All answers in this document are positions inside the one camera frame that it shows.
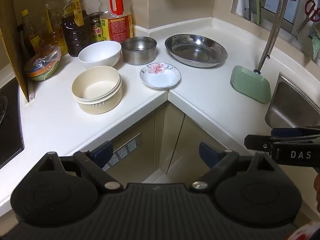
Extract green cloth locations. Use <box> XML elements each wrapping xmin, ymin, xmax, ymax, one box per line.
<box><xmin>311</xmin><ymin>29</ymin><xmax>320</xmax><ymax>61</ymax></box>

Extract deep stainless steel bowl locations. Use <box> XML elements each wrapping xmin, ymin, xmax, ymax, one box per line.
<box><xmin>121</xmin><ymin>36</ymin><xmax>157</xmax><ymax>66</ymax></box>

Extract red white patterned cloth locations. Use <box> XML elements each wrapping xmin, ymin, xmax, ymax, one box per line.
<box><xmin>291</xmin><ymin>220</ymin><xmax>320</xmax><ymax>240</ymax></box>

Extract metal cabinet vent grille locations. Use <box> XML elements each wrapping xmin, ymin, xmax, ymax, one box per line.
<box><xmin>102</xmin><ymin>133</ymin><xmax>142</xmax><ymax>172</ymax></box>

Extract beige plastic bowl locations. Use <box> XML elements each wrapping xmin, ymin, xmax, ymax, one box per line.
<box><xmin>72</xmin><ymin>66</ymin><xmax>123</xmax><ymax>115</ymax></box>

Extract green flat utensil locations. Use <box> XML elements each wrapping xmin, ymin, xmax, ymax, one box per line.
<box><xmin>254</xmin><ymin>0</ymin><xmax>262</xmax><ymax>25</ymax></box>

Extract red-handled scissors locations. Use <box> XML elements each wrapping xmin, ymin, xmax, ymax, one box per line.
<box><xmin>297</xmin><ymin>0</ymin><xmax>320</xmax><ymax>33</ymax></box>

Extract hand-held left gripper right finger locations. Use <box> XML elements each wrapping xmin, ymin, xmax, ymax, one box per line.
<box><xmin>189</xmin><ymin>141</ymin><xmax>275</xmax><ymax>190</ymax></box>

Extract beige cabinet door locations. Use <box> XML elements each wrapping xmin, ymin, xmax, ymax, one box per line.
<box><xmin>110</xmin><ymin>109</ymin><xmax>156</xmax><ymax>177</ymax></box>
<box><xmin>165</xmin><ymin>114</ymin><xmax>250</xmax><ymax>180</ymax></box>

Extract small floral white plate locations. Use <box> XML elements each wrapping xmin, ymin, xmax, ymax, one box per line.
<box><xmin>140</xmin><ymin>63</ymin><xmax>181</xmax><ymax>90</ymax></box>

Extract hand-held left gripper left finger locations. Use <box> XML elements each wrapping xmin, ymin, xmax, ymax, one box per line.
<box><xmin>37</xmin><ymin>141</ymin><xmax>123</xmax><ymax>190</ymax></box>

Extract stainless steel sink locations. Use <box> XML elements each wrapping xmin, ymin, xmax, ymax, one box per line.
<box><xmin>265</xmin><ymin>72</ymin><xmax>320</xmax><ymax>130</ymax></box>

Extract white ceramic bowl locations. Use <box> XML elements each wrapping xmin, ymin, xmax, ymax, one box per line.
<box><xmin>78</xmin><ymin>41</ymin><xmax>122</xmax><ymax>70</ymax></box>

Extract plastic-wrapped colourful bowls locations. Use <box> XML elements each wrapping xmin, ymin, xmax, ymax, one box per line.
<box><xmin>24</xmin><ymin>45</ymin><xmax>62</xmax><ymax>82</ymax></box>

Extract black stove top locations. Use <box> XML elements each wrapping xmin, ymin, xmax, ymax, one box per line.
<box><xmin>0</xmin><ymin>82</ymin><xmax>25</xmax><ymax>168</ymax></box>

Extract window frame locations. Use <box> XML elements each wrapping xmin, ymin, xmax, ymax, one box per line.
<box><xmin>230</xmin><ymin>0</ymin><xmax>320</xmax><ymax>37</ymax></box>

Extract slim yellow-capped sauce bottle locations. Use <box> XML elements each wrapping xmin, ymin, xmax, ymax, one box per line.
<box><xmin>20</xmin><ymin>9</ymin><xmax>42</xmax><ymax>57</ymax></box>

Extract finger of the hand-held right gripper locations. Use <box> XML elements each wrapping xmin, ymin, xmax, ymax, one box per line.
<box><xmin>244</xmin><ymin>134</ymin><xmax>278</xmax><ymax>153</ymax></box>
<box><xmin>271</xmin><ymin>126</ymin><xmax>320</xmax><ymax>140</ymax></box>

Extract light yellow oil bottle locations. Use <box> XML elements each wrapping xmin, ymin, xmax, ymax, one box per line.
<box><xmin>41</xmin><ymin>0</ymin><xmax>68</xmax><ymax>56</ymax></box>

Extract green square plate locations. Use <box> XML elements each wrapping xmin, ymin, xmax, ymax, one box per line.
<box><xmin>230</xmin><ymin>65</ymin><xmax>272</xmax><ymax>104</ymax></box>

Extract metal dish rack leg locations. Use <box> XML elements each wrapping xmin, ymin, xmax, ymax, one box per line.
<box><xmin>254</xmin><ymin>0</ymin><xmax>288</xmax><ymax>75</ymax></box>

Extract person's right hand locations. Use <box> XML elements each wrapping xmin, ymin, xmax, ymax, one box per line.
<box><xmin>313</xmin><ymin>173</ymin><xmax>320</xmax><ymax>205</ymax></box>

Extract wide stainless steel plate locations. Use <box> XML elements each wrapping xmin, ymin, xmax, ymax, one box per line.
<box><xmin>164</xmin><ymin>34</ymin><xmax>228</xmax><ymax>68</ymax></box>

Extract green-label sauce jar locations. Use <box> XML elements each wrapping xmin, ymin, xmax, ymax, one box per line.
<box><xmin>89</xmin><ymin>12</ymin><xmax>103</xmax><ymax>43</ymax></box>

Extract dark oil bottle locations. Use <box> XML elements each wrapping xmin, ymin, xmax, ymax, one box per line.
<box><xmin>61</xmin><ymin>0</ymin><xmax>93</xmax><ymax>57</ymax></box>

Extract grey metal utensil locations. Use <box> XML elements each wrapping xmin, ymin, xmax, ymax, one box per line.
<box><xmin>244</xmin><ymin>0</ymin><xmax>252</xmax><ymax>21</ymax></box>

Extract clear bottle with red handle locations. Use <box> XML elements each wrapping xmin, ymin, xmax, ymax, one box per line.
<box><xmin>99</xmin><ymin>0</ymin><xmax>134</xmax><ymax>44</ymax></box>

